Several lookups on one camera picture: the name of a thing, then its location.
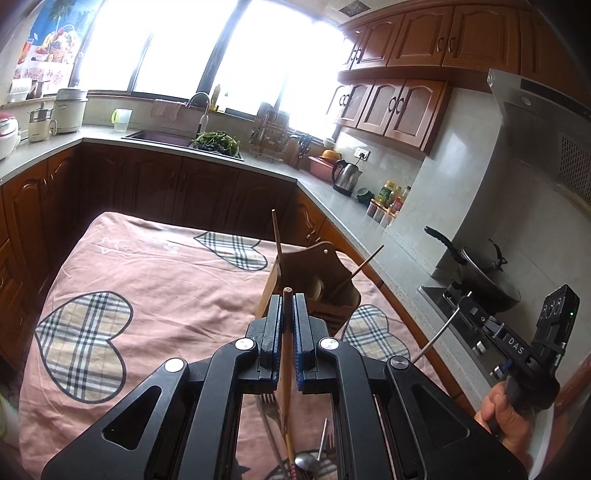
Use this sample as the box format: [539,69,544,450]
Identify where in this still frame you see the dark wooden chopstick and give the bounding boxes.
[271,209,284,269]

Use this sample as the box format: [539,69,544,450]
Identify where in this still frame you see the light wooden chopstick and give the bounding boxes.
[282,287,299,480]

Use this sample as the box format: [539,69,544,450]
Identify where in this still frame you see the black wok with lid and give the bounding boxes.
[424,226,522,311]

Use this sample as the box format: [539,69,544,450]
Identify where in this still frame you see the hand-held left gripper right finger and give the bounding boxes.
[292,295,527,480]

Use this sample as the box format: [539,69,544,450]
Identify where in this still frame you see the pink towel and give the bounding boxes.
[151,99,186,122]

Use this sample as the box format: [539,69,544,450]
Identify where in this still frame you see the chrome faucet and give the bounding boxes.
[187,92,212,140]

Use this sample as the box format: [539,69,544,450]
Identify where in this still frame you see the gas stove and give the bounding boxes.
[417,281,523,385]

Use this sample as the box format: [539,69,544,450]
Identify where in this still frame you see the knife block with scissors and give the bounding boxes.
[288,132,313,169]

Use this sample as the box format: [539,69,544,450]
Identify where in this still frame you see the person's right hand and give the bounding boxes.
[475,383,536,464]

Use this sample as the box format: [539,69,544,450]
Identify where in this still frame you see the wooden lower cabinets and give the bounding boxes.
[0,143,385,370]

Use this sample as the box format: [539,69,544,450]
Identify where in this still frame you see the steel range hood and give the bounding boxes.
[484,69,591,214]

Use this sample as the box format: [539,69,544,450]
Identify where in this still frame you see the metal dish rack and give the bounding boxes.
[249,102,290,162]

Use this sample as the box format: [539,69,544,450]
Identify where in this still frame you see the white and red cooker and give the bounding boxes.
[0,113,22,160]

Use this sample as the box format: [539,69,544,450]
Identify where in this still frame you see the wooden cabinets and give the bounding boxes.
[0,143,385,370]
[334,0,591,156]

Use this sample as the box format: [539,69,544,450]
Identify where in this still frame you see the green leafy vegetables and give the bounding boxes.
[191,131,242,156]

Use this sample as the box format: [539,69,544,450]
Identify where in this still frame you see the wooden utensil holder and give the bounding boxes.
[255,242,362,334]

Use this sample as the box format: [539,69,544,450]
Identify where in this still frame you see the cream rice cooker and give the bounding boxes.
[51,87,89,135]

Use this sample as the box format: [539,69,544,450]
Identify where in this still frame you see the pink plastic basin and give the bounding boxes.
[307,155,345,181]

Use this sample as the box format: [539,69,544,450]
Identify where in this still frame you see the fruit wall poster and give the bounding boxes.
[14,0,100,82]

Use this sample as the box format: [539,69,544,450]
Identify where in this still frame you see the metal spoon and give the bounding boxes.
[294,417,330,474]

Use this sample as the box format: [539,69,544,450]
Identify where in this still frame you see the white blender jug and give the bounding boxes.
[27,104,59,137]

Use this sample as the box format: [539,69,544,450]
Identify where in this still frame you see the metal fork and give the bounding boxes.
[257,391,285,468]

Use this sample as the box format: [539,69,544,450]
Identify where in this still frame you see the kitchen sink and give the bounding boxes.
[122,128,246,162]

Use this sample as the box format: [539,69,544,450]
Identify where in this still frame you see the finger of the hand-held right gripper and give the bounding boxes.
[458,295,497,330]

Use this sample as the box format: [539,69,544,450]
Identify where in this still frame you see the clear pitcher green handle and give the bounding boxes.
[111,108,134,134]

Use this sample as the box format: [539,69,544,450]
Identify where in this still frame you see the metal chopstick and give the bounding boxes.
[412,308,461,367]

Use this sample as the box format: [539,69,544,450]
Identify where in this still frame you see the wooden upper cabinets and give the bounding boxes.
[334,0,591,156]

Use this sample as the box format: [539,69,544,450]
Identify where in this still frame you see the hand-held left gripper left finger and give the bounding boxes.
[41,295,283,480]

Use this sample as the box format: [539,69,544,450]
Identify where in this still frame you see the pink heart-print tablecloth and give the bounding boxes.
[17,211,463,480]

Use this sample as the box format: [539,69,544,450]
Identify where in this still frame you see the kitchen window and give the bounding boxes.
[82,0,357,121]

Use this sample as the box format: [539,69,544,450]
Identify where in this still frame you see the steel electric kettle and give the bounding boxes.
[331,159,363,196]

